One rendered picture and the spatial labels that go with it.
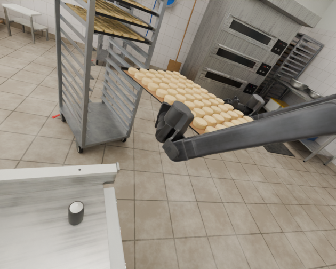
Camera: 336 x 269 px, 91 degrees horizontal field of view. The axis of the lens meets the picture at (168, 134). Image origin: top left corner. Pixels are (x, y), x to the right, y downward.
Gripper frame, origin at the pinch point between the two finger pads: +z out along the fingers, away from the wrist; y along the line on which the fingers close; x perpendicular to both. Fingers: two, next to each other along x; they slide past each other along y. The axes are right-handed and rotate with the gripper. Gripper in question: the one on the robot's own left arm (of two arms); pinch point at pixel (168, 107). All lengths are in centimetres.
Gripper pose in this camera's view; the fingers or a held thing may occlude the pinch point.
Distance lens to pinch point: 66.1
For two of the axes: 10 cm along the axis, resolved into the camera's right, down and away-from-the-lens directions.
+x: 9.4, 3.0, 1.4
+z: 0.6, -5.7, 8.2
